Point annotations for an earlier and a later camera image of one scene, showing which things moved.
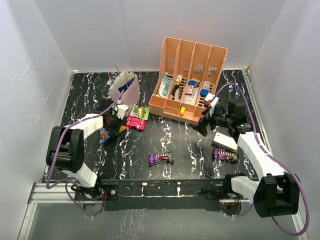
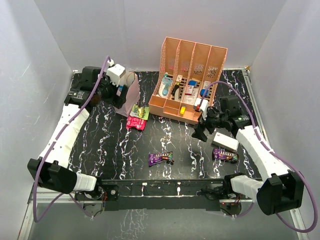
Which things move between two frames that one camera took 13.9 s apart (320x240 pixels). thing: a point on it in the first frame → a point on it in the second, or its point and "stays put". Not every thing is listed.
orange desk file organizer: (189, 72) stays put
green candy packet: (142, 112) stays put
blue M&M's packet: (104, 135) → (120, 89)
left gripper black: (115, 131) → (117, 101)
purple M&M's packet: (220, 153) stays put
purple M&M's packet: (155, 158) stays put
